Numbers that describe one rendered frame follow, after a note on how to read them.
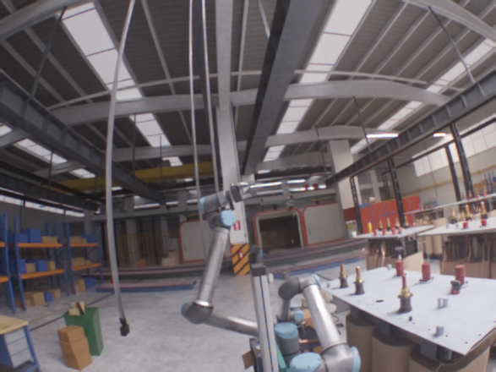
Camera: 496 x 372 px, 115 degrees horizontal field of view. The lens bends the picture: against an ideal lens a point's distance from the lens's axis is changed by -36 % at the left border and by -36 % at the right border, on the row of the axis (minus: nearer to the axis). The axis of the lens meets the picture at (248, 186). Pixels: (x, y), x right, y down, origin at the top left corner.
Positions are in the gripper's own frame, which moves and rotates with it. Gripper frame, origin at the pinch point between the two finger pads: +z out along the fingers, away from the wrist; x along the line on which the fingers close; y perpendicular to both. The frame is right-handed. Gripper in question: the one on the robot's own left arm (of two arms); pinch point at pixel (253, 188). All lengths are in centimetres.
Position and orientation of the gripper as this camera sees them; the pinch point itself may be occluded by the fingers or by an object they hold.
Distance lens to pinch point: 153.0
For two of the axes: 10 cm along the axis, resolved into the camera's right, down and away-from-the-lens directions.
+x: 1.4, 5.1, 8.5
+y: -2.8, -8.0, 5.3
